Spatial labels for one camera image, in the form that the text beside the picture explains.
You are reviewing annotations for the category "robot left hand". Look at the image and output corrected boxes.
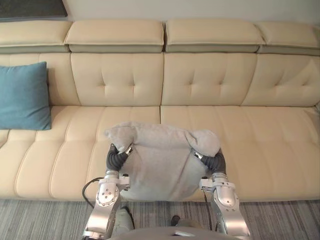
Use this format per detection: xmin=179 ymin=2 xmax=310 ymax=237
xmin=105 ymin=143 xmax=134 ymax=173

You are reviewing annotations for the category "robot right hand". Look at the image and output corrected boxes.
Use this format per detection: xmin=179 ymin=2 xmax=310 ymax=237
xmin=191 ymin=147 xmax=227 ymax=174

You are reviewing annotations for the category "robot left leg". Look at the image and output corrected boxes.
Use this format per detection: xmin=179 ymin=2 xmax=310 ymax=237
xmin=113 ymin=205 xmax=136 ymax=232

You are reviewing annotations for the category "cream leather sofa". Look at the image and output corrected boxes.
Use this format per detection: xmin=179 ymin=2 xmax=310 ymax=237
xmin=0 ymin=18 xmax=320 ymax=201

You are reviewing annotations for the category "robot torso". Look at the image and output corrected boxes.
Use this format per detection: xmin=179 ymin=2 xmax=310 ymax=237
xmin=109 ymin=225 xmax=230 ymax=240

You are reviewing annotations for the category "grey striped carpet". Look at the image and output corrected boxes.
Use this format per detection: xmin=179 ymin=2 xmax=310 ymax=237
xmin=0 ymin=198 xmax=320 ymax=240

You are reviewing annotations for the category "teal cushion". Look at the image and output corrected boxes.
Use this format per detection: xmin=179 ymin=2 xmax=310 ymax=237
xmin=0 ymin=61 xmax=53 ymax=131

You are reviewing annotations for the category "dark grey cushion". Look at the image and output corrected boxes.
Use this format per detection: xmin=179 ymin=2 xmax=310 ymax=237
xmin=0 ymin=0 xmax=69 ymax=22

